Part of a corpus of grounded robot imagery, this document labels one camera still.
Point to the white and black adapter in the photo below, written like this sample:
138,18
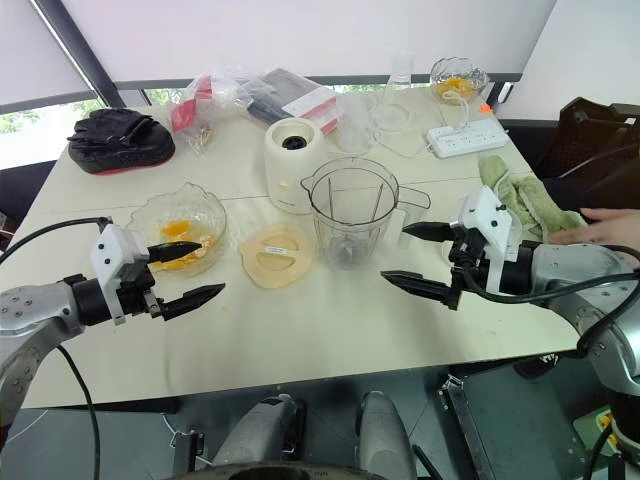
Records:
506,92

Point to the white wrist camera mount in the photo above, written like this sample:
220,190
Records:
112,250
487,215

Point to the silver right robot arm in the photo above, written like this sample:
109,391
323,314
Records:
570,267

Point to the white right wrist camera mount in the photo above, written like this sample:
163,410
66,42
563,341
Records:
487,215

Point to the plastic bag with red pack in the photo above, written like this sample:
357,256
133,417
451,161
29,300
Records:
192,107

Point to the bagged black package red label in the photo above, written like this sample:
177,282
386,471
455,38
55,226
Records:
290,97

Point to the clear glass bowl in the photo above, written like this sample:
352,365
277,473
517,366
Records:
200,210

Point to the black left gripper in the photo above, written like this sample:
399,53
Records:
135,290

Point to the glass bowl with foil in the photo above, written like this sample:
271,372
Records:
462,70

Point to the beige blender lid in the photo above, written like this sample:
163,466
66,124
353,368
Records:
275,257

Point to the small orange clip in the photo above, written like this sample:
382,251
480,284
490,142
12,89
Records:
485,108

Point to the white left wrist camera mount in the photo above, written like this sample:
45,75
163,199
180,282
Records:
112,250

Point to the dark window frame bar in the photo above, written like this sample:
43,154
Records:
75,55

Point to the white power strip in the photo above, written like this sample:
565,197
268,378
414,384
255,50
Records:
467,137

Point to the black metal table bracket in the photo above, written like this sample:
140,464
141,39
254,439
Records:
465,425
187,447

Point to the green towel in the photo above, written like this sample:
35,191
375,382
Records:
530,200

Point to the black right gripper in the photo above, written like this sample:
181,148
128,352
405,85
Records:
472,267

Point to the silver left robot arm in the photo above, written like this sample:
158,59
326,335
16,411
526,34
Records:
35,305

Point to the clear plastic bag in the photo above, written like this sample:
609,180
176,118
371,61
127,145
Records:
355,127

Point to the cream blender base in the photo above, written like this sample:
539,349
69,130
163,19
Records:
290,170

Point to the clear blender jar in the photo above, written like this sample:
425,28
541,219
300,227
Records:
350,220

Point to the person bare hand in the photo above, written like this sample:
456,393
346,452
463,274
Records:
610,230

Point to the dark brown plastic crate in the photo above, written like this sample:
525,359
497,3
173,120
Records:
585,130

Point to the grey rounded shape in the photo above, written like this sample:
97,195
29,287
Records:
385,435
260,430

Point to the clear plastic bottle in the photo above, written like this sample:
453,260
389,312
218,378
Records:
400,82

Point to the black leather bag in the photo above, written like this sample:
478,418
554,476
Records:
120,142

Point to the black shoe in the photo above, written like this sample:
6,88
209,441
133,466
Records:
537,365

